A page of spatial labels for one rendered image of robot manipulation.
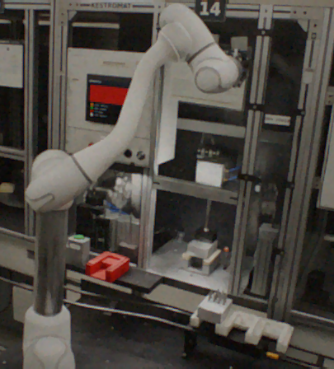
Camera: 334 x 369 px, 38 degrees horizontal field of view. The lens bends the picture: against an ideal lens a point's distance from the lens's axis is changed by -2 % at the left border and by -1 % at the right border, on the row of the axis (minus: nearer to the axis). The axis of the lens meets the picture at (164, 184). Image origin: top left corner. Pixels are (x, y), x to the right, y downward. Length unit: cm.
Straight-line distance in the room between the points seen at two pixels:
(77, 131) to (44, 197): 83
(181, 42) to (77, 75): 82
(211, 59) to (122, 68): 70
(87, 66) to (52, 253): 86
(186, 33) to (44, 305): 97
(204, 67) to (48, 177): 52
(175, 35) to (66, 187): 52
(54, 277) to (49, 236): 14
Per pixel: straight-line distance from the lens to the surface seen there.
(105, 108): 203
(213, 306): 188
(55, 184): 134
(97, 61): 207
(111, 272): 201
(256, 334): 184
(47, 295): 166
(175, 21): 142
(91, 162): 134
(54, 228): 156
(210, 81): 135
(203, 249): 213
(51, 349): 157
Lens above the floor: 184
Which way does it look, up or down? 16 degrees down
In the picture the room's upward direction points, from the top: 4 degrees clockwise
